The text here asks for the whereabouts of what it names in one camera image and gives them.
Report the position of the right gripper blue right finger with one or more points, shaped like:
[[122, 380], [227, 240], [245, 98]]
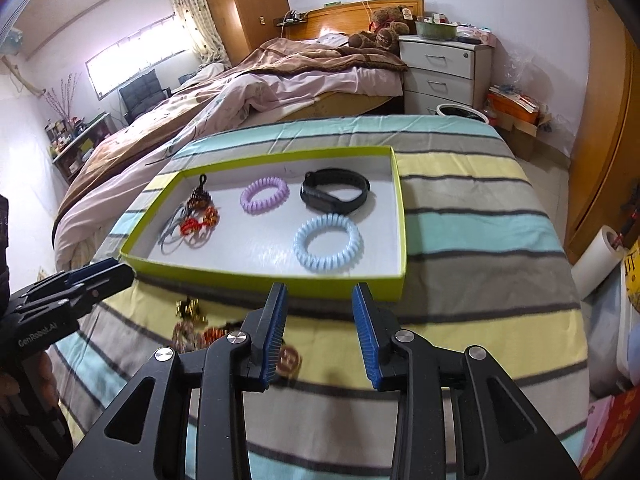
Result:
[[376, 328]]

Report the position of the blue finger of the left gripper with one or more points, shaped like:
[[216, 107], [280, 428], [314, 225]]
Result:
[[90, 269], [80, 300]]

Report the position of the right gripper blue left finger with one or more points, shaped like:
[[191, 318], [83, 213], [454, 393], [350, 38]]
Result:
[[264, 328]]

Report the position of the pink beaded hair ornament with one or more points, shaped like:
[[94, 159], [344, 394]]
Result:
[[187, 336]]

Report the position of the black smart wristband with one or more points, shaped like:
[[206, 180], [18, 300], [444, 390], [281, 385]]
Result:
[[334, 190]]

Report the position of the brown beaded pendant charm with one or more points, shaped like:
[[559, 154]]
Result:
[[199, 199]]

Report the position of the left hand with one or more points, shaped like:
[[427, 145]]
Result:
[[44, 382]]

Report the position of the green shallow cardboard box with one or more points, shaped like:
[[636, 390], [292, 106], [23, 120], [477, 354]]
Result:
[[248, 232]]

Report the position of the cluttered desk shelf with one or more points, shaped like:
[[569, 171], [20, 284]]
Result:
[[71, 150]]

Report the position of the black office chair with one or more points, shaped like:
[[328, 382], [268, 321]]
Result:
[[142, 94]]

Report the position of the white round bin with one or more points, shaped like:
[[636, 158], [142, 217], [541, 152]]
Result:
[[461, 111]]

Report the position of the white paper roll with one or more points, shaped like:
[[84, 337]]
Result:
[[603, 254]]

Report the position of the red gift bag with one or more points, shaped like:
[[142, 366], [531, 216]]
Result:
[[609, 422]]

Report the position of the orange cardboard box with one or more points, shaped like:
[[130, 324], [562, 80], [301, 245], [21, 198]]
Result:
[[513, 109]]

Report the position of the pink brown duvet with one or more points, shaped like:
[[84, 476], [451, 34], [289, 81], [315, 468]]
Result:
[[280, 72]]

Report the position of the white drawer nightstand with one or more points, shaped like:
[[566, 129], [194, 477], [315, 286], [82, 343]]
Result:
[[444, 72]]

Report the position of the large wooden closet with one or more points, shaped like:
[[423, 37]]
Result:
[[604, 170]]

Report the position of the brown teddy bear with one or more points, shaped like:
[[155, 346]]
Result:
[[387, 25]]

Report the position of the green basin on nightstand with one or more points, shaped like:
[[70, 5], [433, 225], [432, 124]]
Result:
[[436, 31]]

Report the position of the wooden headboard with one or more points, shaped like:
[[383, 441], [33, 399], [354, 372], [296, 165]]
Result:
[[346, 18]]

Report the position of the floral curtain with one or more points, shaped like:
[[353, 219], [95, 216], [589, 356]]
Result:
[[200, 27]]

